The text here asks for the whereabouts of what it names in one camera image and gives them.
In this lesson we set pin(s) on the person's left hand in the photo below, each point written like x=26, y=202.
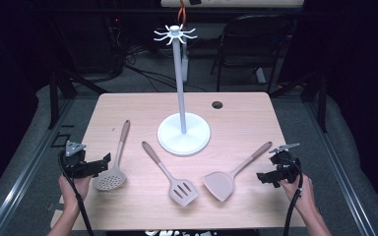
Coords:
x=70, y=193

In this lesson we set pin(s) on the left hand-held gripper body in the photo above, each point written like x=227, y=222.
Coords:
x=75, y=165

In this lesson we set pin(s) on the beige slotted spatula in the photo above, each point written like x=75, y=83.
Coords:
x=182, y=191

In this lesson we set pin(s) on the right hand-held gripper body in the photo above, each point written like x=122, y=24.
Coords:
x=287, y=167

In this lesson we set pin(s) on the white stand foot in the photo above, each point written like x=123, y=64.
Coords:
x=261, y=76

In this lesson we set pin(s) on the beige solid spatula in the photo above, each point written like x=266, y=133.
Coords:
x=220, y=185

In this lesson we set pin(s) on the black printed shirt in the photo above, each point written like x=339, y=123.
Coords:
x=177, y=233

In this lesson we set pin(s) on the beige perforated skimmer spoon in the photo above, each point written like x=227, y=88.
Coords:
x=110, y=180

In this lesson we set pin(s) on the person's right hand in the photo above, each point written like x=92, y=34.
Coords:
x=303, y=196

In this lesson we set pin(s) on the white utensil rack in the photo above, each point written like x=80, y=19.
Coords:
x=183, y=134

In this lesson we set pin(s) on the metal floor rail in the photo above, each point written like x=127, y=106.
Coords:
x=29, y=164
x=341, y=170

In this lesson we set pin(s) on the black metal frame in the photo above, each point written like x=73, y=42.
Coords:
x=54, y=98
x=322, y=105

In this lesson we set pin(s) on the dark equipment stand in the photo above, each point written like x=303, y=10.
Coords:
x=116, y=36

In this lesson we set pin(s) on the black chair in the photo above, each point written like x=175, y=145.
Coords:
x=259, y=60

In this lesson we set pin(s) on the grey metal bracket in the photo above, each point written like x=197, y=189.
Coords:
x=53, y=207

